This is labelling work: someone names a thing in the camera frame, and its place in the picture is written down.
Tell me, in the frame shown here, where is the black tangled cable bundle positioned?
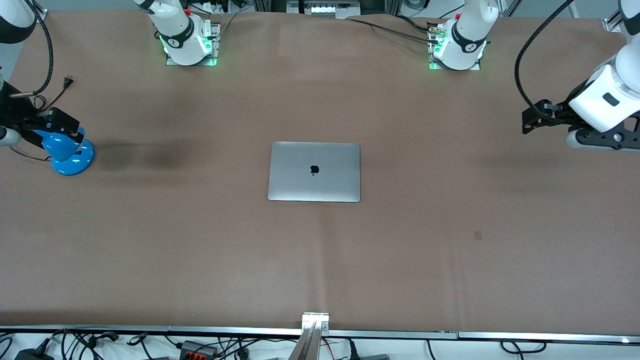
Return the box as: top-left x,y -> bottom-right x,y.
47,328 -> 121,360

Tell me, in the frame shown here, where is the brown table mat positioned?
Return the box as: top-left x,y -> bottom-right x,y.
0,10 -> 640,335

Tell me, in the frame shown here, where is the long black table cable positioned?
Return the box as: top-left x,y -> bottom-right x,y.
346,17 -> 442,47

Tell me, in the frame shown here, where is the black power adapter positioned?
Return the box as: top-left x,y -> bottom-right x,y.
14,347 -> 56,360

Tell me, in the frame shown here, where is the short black table cable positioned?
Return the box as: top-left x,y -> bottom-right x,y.
395,14 -> 442,33

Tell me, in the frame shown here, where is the silver mounting bracket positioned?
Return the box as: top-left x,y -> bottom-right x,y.
301,312 -> 330,336

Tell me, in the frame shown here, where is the black lamp power cord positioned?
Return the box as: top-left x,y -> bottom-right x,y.
7,75 -> 76,162

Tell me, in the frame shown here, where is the black looped floor cable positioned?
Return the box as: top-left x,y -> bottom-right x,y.
500,338 -> 549,357

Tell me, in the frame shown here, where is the aluminium camera mast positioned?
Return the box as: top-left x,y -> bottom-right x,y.
287,322 -> 324,360

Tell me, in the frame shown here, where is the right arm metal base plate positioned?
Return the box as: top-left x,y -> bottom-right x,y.
165,22 -> 221,67

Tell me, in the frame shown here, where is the aluminium table edge rail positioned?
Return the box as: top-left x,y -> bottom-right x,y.
0,325 -> 640,347

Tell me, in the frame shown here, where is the blue desk lamp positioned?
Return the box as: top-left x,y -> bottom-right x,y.
41,127 -> 96,177

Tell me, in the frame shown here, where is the white power strip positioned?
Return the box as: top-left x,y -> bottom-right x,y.
286,0 -> 362,20

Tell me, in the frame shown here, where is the black and orange connector box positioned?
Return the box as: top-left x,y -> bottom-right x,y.
179,340 -> 219,359

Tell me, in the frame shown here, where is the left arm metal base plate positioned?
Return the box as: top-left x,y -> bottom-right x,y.
428,20 -> 482,71

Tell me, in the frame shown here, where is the grey laptop with black keyboard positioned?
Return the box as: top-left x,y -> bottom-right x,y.
267,141 -> 362,203

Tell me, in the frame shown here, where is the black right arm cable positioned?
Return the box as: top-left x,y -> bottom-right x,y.
9,0 -> 55,98

